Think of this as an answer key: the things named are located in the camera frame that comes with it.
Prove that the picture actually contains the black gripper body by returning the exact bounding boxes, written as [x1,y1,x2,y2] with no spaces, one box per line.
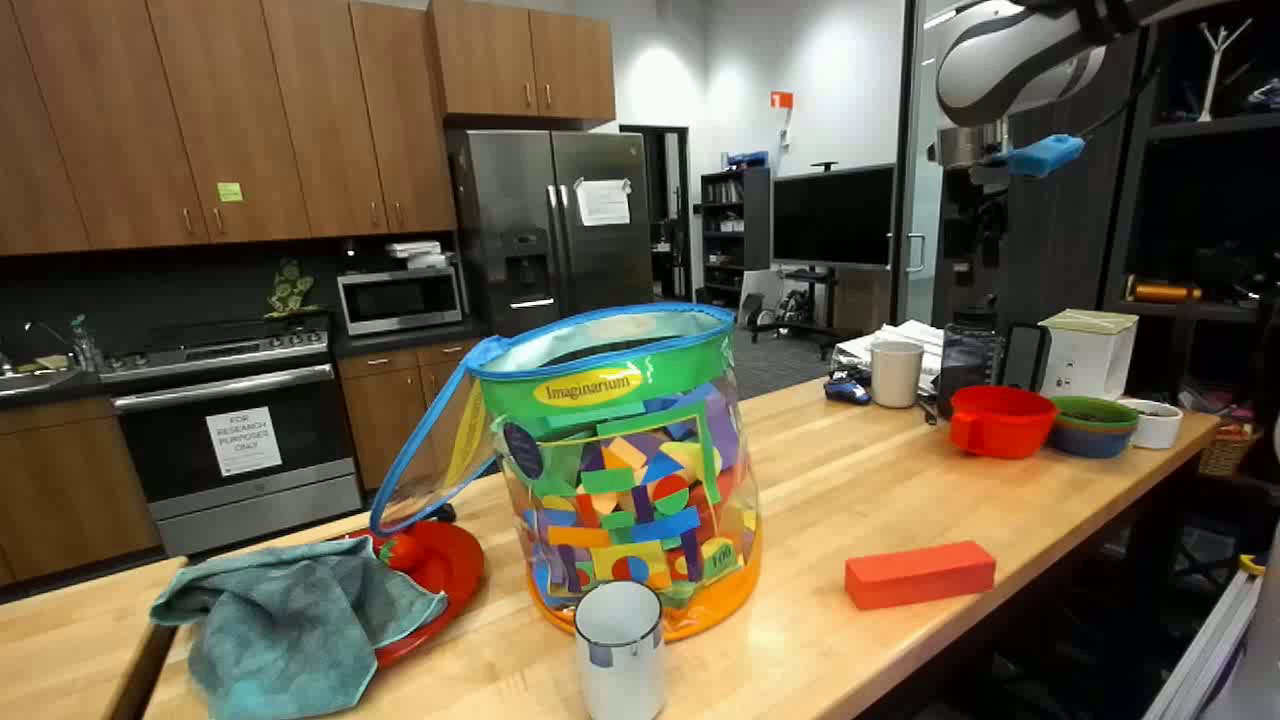
[935,120,1017,293]

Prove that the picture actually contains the clear bag of foam blocks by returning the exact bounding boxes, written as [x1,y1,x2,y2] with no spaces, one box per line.
[369,298,766,646]

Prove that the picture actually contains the red rectangular block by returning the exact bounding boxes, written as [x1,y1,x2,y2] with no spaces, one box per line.
[841,537,998,615]

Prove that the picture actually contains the black television screen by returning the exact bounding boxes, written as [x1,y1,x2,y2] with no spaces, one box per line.
[773,164,900,267]

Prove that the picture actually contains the stack of white papers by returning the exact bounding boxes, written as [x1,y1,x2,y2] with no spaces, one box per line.
[831,316,952,393]

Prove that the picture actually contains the black phone stand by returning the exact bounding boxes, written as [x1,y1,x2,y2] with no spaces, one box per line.
[995,318,1052,393]

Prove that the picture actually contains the white paper cup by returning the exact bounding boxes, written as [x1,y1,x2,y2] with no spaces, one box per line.
[866,337,929,412]

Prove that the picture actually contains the white cardboard box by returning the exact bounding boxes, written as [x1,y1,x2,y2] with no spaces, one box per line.
[1037,303,1145,400]

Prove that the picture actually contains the black shelving unit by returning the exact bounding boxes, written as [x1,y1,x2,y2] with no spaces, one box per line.
[1102,0,1280,405]

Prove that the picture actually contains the small blue computer mouse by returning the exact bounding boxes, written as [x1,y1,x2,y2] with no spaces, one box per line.
[819,373,872,406]

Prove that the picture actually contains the dark bookshelf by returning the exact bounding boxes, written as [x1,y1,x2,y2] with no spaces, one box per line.
[697,164,775,310]

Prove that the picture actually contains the green and blue bowl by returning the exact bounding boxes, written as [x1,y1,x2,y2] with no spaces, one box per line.
[1047,393,1145,459]

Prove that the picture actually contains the small white bowl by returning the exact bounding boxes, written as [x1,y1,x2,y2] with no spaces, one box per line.
[1120,395,1188,452]

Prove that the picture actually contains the paper sheet on refrigerator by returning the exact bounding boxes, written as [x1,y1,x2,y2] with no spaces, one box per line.
[570,175,635,233]

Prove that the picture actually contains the black refrigerator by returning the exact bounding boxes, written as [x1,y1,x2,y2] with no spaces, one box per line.
[446,123,657,337]

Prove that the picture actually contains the wooden cabinet above refrigerator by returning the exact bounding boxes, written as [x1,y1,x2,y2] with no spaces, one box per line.
[428,0,618,128]

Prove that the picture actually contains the white metal cup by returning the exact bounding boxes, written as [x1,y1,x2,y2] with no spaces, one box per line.
[570,580,666,720]

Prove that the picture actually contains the stainless microwave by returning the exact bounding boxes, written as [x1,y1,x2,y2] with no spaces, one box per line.
[333,258,473,338]

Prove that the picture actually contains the wooden base cabinet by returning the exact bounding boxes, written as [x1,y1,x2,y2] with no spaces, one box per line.
[337,337,475,494]
[0,395,160,592]

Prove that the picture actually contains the red plate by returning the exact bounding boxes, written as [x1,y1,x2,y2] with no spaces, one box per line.
[369,514,490,672]

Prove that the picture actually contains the small green plant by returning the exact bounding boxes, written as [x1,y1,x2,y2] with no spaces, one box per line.
[261,257,324,325]

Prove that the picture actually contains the paper sheet on oven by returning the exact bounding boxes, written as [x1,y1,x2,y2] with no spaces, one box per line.
[204,405,287,481]

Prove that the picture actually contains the stainless oven range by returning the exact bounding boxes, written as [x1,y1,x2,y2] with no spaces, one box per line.
[99,333,369,559]

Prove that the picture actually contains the teal cloth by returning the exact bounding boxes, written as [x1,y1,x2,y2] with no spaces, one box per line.
[146,537,451,720]

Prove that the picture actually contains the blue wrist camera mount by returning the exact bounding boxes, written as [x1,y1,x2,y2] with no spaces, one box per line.
[986,128,1093,183]

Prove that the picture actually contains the red bowl with handle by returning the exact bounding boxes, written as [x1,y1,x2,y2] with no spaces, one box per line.
[944,379,1065,462]

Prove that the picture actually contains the long wooden wall cabinets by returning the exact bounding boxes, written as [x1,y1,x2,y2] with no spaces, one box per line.
[0,0,458,258]

